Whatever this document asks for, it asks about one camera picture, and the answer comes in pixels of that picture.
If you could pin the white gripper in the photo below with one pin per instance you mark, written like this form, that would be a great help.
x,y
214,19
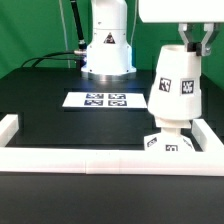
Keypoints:
x,y
175,11

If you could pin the white lamp shade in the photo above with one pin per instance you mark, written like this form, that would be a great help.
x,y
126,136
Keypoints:
x,y
175,93

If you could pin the white lamp base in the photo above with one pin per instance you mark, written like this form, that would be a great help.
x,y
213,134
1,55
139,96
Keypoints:
x,y
169,138

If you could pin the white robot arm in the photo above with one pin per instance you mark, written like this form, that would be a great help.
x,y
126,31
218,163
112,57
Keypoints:
x,y
110,55

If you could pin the white marker sheet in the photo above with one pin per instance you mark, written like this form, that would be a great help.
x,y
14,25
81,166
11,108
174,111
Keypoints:
x,y
104,100

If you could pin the white U-shaped frame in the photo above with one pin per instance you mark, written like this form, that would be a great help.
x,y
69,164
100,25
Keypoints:
x,y
208,163

